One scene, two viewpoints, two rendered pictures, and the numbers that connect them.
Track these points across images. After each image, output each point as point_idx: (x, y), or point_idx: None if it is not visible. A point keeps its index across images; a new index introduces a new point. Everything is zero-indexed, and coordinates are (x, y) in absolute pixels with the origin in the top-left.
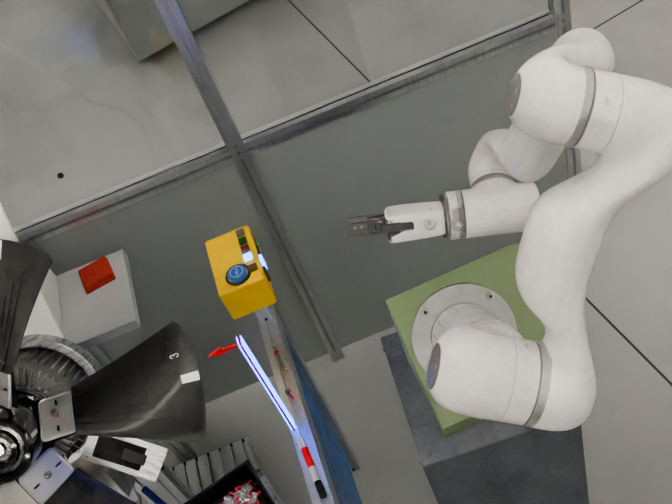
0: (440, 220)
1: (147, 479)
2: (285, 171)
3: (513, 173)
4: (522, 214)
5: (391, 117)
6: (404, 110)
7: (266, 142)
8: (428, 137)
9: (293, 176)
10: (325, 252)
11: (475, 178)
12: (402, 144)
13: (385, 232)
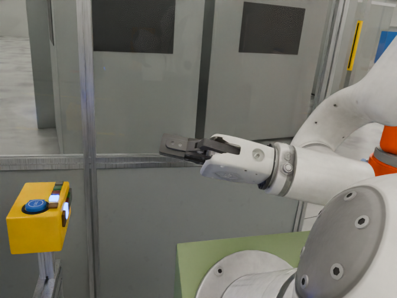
0: (269, 156)
1: None
2: (116, 192)
3: (379, 102)
4: (357, 180)
5: (196, 181)
6: (205, 180)
7: (111, 163)
8: (213, 207)
9: (119, 198)
10: (119, 269)
11: (301, 146)
12: (197, 205)
13: (207, 146)
